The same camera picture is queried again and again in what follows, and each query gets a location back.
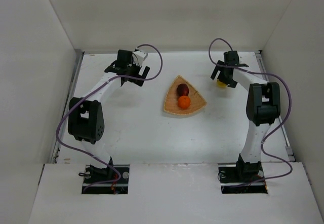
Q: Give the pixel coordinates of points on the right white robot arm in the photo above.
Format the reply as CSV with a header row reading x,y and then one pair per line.
x,y
262,109

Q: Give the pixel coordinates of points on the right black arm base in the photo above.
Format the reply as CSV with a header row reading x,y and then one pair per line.
x,y
248,183

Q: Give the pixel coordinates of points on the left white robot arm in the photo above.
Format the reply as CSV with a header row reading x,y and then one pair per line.
x,y
86,119

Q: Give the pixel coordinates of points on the fake orange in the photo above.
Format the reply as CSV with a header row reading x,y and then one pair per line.
x,y
184,102

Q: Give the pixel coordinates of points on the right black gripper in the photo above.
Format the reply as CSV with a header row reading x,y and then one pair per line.
x,y
225,76

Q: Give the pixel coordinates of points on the woven triangular fruit bowl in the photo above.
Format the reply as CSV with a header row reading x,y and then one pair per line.
x,y
171,99

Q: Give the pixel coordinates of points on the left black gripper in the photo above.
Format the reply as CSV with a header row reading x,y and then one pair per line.
x,y
136,76

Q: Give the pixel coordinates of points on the fake red apple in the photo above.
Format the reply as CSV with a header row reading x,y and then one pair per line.
x,y
182,90

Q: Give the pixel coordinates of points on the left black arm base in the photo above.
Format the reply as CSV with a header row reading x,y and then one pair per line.
x,y
105,180

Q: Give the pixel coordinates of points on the fake yellow lemon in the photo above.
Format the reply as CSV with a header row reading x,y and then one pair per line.
x,y
221,84

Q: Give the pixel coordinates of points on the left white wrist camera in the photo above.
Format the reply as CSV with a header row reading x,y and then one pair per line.
x,y
139,56

